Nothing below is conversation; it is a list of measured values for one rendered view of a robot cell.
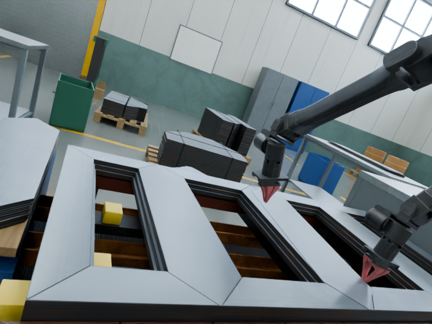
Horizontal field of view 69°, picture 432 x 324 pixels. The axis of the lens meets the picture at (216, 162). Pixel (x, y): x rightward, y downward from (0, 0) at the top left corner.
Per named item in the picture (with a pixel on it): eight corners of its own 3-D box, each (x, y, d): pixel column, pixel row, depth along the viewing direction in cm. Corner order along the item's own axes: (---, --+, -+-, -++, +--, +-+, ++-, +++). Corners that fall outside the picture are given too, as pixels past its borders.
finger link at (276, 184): (247, 197, 104) (252, 171, 101) (267, 197, 107) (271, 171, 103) (256, 207, 98) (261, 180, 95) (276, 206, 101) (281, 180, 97)
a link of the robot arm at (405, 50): (419, 54, 59) (447, 81, 64) (415, 32, 62) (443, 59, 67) (267, 134, 94) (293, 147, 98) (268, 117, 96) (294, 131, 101)
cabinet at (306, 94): (275, 145, 929) (302, 81, 880) (269, 141, 973) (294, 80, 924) (303, 153, 962) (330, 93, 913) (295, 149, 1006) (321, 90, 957)
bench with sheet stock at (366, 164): (279, 190, 481) (305, 130, 457) (314, 198, 508) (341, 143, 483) (348, 254, 339) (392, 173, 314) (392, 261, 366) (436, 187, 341)
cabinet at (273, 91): (242, 134, 893) (269, 67, 844) (237, 130, 937) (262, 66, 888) (272, 144, 926) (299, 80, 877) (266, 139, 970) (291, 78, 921)
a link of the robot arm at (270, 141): (273, 143, 92) (290, 143, 94) (263, 135, 98) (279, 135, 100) (269, 164, 94) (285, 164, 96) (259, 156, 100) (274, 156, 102)
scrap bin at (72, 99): (47, 112, 435) (56, 71, 420) (82, 121, 457) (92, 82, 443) (43, 124, 383) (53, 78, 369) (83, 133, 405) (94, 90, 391)
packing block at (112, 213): (101, 212, 94) (105, 200, 93) (118, 215, 96) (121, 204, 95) (101, 223, 89) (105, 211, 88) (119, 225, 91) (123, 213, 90)
